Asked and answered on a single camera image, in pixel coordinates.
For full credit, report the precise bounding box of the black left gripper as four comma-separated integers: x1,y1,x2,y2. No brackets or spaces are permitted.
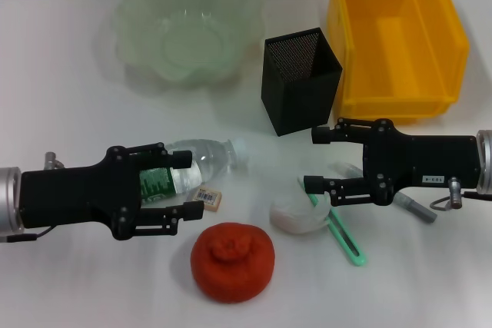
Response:
18,142,205,240

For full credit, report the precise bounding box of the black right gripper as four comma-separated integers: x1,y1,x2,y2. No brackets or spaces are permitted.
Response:
303,116,480,207

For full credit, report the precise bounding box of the clear green-label water bottle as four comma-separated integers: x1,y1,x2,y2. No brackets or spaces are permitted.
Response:
137,137,249,207

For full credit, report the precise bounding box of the orange fruit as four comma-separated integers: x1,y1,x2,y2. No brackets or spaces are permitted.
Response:
191,222,277,301

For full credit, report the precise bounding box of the beige eraser with barcode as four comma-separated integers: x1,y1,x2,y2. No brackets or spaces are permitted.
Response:
191,186,224,213

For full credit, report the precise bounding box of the black mesh pen holder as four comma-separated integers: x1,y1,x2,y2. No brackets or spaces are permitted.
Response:
261,27,344,137

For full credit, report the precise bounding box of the green utility knife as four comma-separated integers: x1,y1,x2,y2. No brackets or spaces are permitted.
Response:
298,176,368,267

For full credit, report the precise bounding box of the grey pen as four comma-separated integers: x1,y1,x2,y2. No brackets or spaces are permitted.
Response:
330,162,438,225

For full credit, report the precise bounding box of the pale green glass fruit bowl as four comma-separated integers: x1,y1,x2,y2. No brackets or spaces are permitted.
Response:
113,0,266,89

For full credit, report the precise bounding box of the yellow plastic bin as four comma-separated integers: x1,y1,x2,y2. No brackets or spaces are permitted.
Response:
326,0,470,125

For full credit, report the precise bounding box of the left gripper cable with plugs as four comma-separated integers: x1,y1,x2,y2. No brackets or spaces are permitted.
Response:
0,151,65,244

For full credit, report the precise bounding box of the gripper cable with plugs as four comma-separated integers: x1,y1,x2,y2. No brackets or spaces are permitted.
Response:
0,151,65,244
430,176,492,212

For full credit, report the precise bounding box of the right gripper cable with plugs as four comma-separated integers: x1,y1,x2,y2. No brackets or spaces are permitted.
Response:
430,176,492,212

